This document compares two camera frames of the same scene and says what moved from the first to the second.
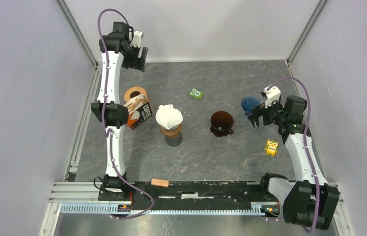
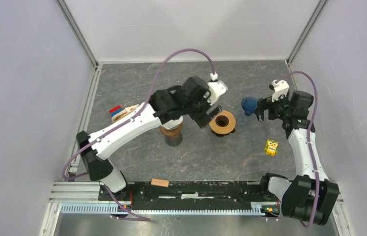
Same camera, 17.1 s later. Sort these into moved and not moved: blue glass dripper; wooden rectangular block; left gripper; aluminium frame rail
Moved: left gripper
Not moved: wooden rectangular block; blue glass dripper; aluminium frame rail
